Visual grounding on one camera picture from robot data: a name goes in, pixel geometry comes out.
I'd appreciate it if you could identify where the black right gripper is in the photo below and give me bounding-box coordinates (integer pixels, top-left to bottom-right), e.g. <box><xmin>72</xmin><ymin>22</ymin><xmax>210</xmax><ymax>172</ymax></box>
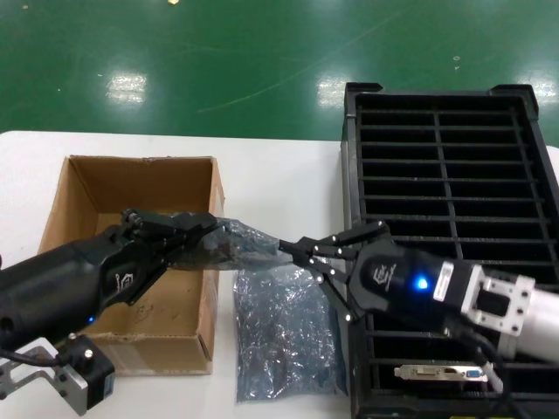
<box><xmin>278</xmin><ymin>220</ymin><xmax>451</xmax><ymax>338</ymax></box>

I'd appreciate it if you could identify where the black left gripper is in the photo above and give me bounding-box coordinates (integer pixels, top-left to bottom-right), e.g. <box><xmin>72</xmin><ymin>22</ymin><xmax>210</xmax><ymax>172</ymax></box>
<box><xmin>0</xmin><ymin>208</ymin><xmax>219</xmax><ymax>351</ymax></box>

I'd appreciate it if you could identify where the dark antistatic bubble bag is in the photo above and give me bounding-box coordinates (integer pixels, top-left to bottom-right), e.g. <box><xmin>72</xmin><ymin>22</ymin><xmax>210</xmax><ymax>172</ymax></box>
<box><xmin>168</xmin><ymin>212</ymin><xmax>294</xmax><ymax>274</ymax></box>

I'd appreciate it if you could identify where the brown cardboard box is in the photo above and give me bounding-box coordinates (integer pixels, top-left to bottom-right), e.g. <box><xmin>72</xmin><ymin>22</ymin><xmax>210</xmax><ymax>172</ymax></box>
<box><xmin>37</xmin><ymin>155</ymin><xmax>226</xmax><ymax>377</ymax></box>

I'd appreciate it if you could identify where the black slotted plastic container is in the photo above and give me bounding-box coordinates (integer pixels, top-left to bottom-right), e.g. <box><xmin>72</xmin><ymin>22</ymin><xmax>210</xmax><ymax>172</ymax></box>
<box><xmin>339</xmin><ymin>81</ymin><xmax>559</xmax><ymax>419</ymax></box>

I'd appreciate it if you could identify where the crumpled grey antistatic bag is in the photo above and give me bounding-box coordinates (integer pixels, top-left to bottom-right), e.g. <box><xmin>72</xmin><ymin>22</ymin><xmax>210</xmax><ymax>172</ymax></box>
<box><xmin>231</xmin><ymin>266</ymin><xmax>349</xmax><ymax>405</ymax></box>

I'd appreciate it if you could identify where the graphics card with silver bracket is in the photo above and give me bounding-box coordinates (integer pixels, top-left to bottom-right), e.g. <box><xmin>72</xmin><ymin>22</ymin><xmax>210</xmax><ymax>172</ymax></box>
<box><xmin>392</xmin><ymin>364</ymin><xmax>488</xmax><ymax>385</ymax></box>

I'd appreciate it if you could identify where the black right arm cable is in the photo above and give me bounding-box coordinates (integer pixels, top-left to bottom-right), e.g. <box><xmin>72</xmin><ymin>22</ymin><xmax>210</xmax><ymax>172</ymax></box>
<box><xmin>440</xmin><ymin>322</ymin><xmax>532</xmax><ymax>419</ymax></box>

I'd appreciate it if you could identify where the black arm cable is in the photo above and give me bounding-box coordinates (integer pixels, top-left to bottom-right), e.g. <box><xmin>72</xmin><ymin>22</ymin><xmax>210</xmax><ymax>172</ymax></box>
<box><xmin>440</xmin><ymin>322</ymin><xmax>532</xmax><ymax>419</ymax></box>
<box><xmin>0</xmin><ymin>347</ymin><xmax>66</xmax><ymax>367</ymax></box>

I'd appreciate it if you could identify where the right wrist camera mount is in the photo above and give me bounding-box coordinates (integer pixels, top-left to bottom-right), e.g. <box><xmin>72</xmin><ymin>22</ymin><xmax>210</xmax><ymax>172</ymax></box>
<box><xmin>431</xmin><ymin>257</ymin><xmax>537</xmax><ymax>344</ymax></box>

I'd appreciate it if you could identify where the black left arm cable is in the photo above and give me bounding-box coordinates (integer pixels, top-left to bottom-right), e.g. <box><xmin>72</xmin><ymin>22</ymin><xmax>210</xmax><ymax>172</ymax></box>
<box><xmin>0</xmin><ymin>347</ymin><xmax>66</xmax><ymax>367</ymax></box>

